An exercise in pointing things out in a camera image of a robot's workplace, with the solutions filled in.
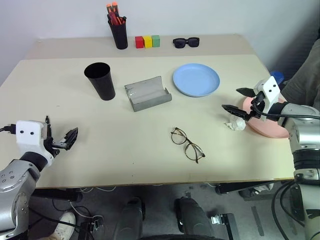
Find white floor cable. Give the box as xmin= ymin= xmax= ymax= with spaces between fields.
xmin=68 ymin=185 xmax=119 ymax=219

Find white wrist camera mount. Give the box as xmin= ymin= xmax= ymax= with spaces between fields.
xmin=15 ymin=120 xmax=55 ymax=167
xmin=253 ymin=76 xmax=282 ymax=122

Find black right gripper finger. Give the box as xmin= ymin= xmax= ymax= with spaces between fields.
xmin=221 ymin=104 xmax=251 ymax=122
xmin=235 ymin=87 xmax=256 ymax=98

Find tortoiseshell eyeglasses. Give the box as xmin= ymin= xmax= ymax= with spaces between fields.
xmin=170 ymin=126 xmax=207 ymax=165

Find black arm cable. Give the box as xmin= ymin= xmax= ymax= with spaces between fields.
xmin=259 ymin=111 xmax=320 ymax=120
xmin=0 ymin=123 xmax=17 ymax=135

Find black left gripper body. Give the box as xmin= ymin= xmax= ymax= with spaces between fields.
xmin=41 ymin=122 xmax=67 ymax=158

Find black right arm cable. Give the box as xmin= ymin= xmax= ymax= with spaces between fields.
xmin=259 ymin=111 xmax=320 ymax=120

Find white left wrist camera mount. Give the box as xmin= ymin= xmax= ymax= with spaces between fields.
xmin=15 ymin=120 xmax=55 ymax=167

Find open grey glasses case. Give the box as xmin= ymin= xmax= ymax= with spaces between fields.
xmin=124 ymin=75 xmax=173 ymax=113

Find person in grey clothing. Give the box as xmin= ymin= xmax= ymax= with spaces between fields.
xmin=279 ymin=38 xmax=320 ymax=109

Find black metal bracket stand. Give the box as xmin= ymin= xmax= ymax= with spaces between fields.
xmin=210 ymin=212 xmax=240 ymax=240

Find black sunglasses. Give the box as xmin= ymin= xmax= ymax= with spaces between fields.
xmin=172 ymin=36 xmax=201 ymax=49

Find yellow cube block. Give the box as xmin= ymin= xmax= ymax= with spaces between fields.
xmin=142 ymin=35 xmax=153 ymax=49

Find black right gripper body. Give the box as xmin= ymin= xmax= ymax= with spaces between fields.
xmin=248 ymin=91 xmax=267 ymax=122

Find red cube block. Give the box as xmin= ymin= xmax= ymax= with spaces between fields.
xmin=134 ymin=35 xmax=145 ymax=49

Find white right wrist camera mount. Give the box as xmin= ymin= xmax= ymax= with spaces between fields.
xmin=253 ymin=76 xmax=282 ymax=122

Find empty black cup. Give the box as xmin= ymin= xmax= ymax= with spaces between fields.
xmin=83 ymin=62 xmax=117 ymax=102

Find crumpled white tissue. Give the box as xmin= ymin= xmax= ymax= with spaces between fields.
xmin=223 ymin=117 xmax=247 ymax=132

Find black table foot bar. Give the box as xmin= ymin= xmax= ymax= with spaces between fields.
xmin=31 ymin=187 xmax=84 ymax=203
xmin=215 ymin=180 xmax=277 ymax=196

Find black floor cable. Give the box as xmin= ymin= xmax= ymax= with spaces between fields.
xmin=29 ymin=197 xmax=97 ymax=232

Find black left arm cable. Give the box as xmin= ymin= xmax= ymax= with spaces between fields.
xmin=0 ymin=123 xmax=17 ymax=135

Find grey shoe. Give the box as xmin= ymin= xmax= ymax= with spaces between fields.
xmin=237 ymin=183 xmax=275 ymax=202

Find black pen holder cup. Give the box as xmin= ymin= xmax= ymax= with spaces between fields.
xmin=107 ymin=15 xmax=129 ymax=50

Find light blue plate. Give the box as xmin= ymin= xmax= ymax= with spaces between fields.
xmin=172 ymin=63 xmax=221 ymax=98

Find white sneaker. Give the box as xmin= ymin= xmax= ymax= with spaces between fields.
xmin=46 ymin=211 xmax=77 ymax=240

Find pink plate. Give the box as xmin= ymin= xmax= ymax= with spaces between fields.
xmin=241 ymin=95 xmax=292 ymax=140

